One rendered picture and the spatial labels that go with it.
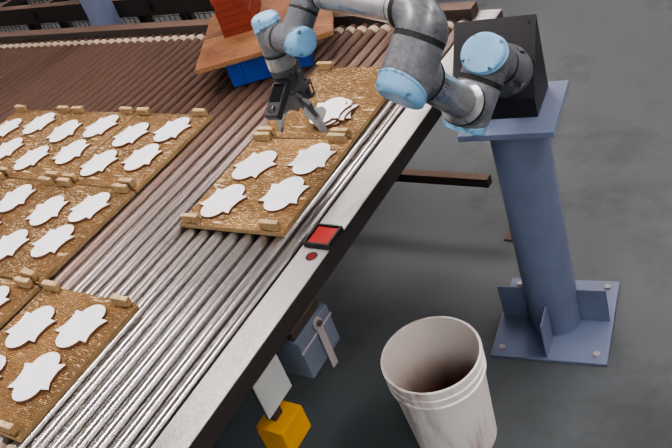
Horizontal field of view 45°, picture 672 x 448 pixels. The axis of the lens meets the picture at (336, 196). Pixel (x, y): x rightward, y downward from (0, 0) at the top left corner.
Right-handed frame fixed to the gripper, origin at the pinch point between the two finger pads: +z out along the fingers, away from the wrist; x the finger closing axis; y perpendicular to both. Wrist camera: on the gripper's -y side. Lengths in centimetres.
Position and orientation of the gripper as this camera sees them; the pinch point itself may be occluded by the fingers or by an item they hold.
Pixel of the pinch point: (302, 134)
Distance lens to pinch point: 223.4
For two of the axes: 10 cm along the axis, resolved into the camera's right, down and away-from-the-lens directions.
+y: 4.4, -6.2, 6.5
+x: -8.5, -0.5, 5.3
